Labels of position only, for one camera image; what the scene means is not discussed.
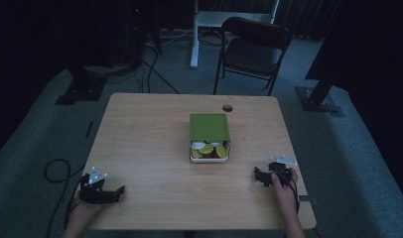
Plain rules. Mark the black stand with bolted base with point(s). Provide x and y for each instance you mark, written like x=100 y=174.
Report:
x=318 y=95

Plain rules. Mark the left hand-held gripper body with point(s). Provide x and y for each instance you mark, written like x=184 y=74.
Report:
x=96 y=193

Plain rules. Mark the grey tape piece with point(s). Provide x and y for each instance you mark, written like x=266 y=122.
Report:
x=307 y=199

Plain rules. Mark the person's left hand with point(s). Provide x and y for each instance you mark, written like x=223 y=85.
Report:
x=85 y=211

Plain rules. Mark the black stand base plate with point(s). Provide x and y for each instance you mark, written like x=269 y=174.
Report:
x=82 y=87

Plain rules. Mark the white desk frame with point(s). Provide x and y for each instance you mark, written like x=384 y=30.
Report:
x=206 y=23

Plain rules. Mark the black folding chair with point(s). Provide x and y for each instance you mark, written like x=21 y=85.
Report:
x=252 y=53

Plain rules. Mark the small black strip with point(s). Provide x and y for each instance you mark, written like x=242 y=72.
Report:
x=89 y=129

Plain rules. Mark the pile of yellow-lidded capsules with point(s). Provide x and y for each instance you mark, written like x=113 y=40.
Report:
x=209 y=149

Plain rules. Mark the green drawer box case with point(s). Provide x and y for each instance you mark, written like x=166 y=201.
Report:
x=209 y=127

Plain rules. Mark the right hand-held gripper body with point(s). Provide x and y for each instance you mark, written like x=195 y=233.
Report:
x=282 y=168

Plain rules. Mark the person's right hand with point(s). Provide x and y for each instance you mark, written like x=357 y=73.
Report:
x=284 y=195

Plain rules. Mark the dark curtain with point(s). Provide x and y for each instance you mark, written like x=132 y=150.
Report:
x=308 y=16

